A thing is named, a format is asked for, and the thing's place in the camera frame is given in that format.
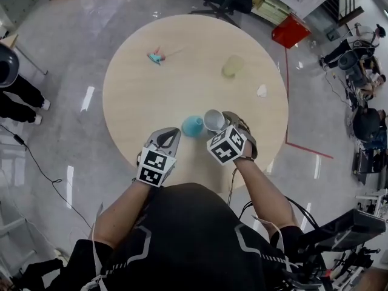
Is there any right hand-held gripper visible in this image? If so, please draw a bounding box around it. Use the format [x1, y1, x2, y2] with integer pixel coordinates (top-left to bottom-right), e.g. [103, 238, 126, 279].
[206, 111, 259, 166]

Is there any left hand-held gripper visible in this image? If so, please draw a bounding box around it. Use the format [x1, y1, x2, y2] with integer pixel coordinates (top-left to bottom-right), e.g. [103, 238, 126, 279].
[136, 127, 182, 189]

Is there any grey cup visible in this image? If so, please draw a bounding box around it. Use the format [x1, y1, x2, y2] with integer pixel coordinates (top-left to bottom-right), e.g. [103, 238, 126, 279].
[204, 109, 226, 132]

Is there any blue flask container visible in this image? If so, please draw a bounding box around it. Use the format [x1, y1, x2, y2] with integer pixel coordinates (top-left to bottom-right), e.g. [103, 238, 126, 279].
[181, 115, 204, 138]

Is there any translucent yellow container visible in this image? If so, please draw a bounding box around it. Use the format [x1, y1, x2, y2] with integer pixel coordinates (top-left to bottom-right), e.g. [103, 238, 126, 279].
[221, 55, 245, 79]

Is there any person's left forearm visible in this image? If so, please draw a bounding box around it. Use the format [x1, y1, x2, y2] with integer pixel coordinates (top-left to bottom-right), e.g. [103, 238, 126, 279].
[90, 179, 152, 250]

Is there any person's right forearm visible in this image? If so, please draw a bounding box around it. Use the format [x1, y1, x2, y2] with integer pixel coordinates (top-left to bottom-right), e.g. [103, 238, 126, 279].
[235, 158, 301, 233]

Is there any pink and teal toy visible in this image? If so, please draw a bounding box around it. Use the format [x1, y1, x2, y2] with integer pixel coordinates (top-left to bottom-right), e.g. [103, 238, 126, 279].
[147, 46, 167, 66]

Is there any person's black shirt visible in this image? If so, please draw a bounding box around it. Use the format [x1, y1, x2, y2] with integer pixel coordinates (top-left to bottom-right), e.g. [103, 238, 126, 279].
[65, 182, 328, 291]

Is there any red box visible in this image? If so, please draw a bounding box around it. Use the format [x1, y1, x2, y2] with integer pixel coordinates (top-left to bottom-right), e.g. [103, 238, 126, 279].
[271, 15, 312, 49]

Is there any pale green crate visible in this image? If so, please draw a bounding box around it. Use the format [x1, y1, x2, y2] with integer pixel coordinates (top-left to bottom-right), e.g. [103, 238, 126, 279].
[257, 0, 292, 27]

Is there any grey bin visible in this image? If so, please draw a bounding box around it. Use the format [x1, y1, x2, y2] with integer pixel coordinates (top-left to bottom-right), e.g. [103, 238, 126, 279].
[337, 50, 360, 71]

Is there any black flat device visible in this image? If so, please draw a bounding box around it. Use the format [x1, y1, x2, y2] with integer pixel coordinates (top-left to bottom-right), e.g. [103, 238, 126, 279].
[315, 208, 387, 252]

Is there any dark grey round object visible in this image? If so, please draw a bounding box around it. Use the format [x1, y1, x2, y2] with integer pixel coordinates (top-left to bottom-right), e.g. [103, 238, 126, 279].
[0, 42, 20, 89]

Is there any grey metal cabinet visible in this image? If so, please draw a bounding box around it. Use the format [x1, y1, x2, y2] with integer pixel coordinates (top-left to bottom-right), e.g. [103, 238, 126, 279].
[0, 0, 50, 30]

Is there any black floor cable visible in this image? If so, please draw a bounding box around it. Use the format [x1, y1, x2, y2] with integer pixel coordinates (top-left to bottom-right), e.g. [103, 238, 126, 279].
[0, 124, 93, 229]

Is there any white table frame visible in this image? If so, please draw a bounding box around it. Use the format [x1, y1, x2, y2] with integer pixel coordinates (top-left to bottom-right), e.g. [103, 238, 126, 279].
[354, 188, 388, 218]

